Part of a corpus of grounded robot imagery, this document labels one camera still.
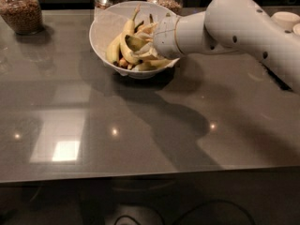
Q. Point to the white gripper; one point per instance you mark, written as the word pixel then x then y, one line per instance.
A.
pixel 164 37

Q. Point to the curved top banana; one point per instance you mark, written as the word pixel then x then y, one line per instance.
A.
pixel 135 43

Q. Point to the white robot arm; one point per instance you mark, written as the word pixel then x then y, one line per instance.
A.
pixel 231 25

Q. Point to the orange small banana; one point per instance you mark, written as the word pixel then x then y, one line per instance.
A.
pixel 147 29

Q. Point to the left banana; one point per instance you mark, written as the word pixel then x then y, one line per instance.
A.
pixel 113 52

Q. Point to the white bowl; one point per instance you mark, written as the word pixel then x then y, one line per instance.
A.
pixel 124 19

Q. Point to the left glass jar with grains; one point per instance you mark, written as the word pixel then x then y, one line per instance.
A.
pixel 24 17

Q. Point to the black mesh mat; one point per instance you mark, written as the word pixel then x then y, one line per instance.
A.
pixel 281 84

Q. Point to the stack of white bowls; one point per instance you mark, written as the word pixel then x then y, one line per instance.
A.
pixel 287 20

